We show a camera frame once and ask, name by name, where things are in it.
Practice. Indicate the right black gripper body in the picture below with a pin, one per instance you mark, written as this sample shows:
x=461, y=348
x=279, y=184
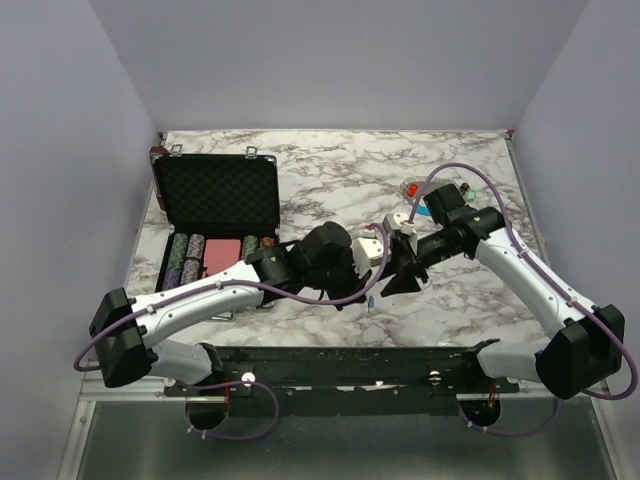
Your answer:
x=408, y=257

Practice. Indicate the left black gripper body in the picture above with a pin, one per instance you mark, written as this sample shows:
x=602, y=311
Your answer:
x=343, y=279

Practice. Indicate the grey blue spiral keyring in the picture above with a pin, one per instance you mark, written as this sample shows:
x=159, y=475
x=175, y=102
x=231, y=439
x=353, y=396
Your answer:
x=409, y=190

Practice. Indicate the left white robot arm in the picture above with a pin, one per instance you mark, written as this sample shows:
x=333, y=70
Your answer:
x=131, y=336

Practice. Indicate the orange poker chip stack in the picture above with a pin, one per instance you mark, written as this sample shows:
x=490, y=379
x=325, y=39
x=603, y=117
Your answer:
x=266, y=242

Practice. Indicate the green tagged key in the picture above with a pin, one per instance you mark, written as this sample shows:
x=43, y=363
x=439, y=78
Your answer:
x=468, y=193

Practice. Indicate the green poker chip stack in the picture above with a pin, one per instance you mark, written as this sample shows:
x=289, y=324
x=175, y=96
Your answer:
x=250, y=245

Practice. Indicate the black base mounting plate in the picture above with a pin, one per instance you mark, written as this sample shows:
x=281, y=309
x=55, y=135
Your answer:
x=343, y=381

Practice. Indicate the pink playing card deck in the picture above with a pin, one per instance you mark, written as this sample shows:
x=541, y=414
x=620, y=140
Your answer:
x=219, y=255

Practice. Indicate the black poker chip case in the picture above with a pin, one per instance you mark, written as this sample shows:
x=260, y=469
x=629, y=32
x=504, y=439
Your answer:
x=218, y=195

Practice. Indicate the purple poker chip stack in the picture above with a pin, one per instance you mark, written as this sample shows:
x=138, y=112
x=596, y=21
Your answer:
x=184, y=262

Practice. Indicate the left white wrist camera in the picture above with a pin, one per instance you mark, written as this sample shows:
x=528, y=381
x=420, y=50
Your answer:
x=370, y=252

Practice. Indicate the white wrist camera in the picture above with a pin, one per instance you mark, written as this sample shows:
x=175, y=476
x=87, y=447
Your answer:
x=370, y=252
x=396, y=224

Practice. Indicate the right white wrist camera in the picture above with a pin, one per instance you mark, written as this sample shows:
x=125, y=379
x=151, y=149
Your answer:
x=396, y=224

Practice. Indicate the aluminium rail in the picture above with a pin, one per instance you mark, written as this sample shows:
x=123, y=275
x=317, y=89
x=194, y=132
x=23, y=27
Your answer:
x=94, y=389

